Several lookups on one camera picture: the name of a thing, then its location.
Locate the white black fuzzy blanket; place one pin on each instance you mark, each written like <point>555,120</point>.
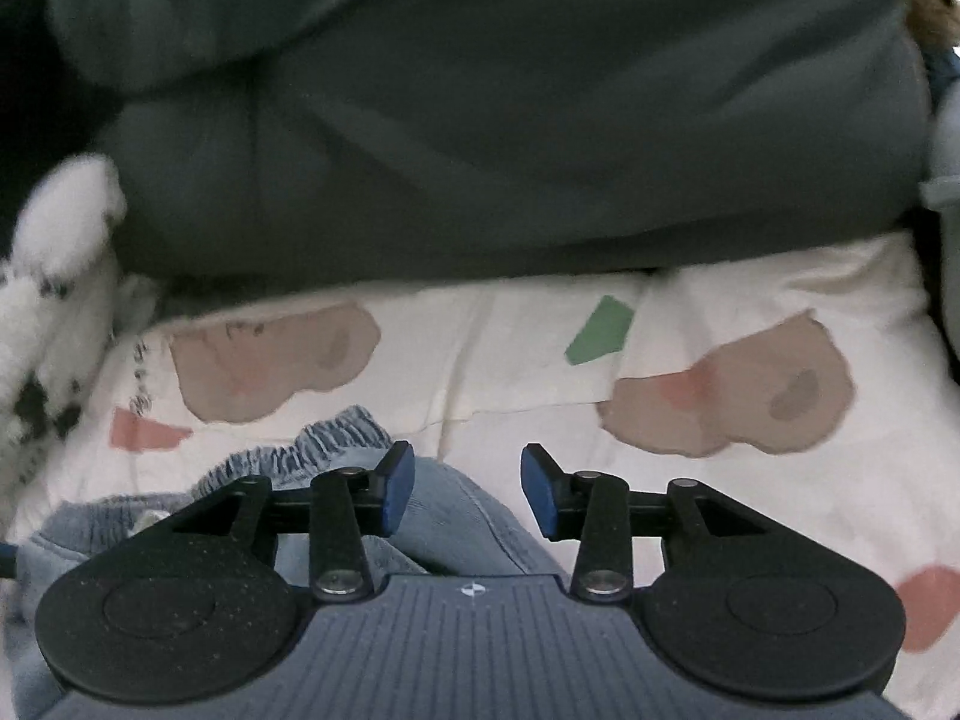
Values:
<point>64,300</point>

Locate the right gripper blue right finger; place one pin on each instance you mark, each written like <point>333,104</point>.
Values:
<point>547,490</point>

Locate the dark green pillow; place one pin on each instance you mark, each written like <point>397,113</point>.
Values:
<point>375,139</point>

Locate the small teddy bear toy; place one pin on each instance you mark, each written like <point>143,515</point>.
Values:
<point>934,24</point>

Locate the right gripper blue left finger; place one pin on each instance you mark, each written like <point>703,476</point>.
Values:
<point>393,481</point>

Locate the grey curved neck pillow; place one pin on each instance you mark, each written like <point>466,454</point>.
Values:
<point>941,193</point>

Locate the blue denim drawstring pants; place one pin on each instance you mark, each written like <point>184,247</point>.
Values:
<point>449,527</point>

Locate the cream bear print bedsheet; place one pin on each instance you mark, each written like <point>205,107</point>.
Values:
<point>812,386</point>

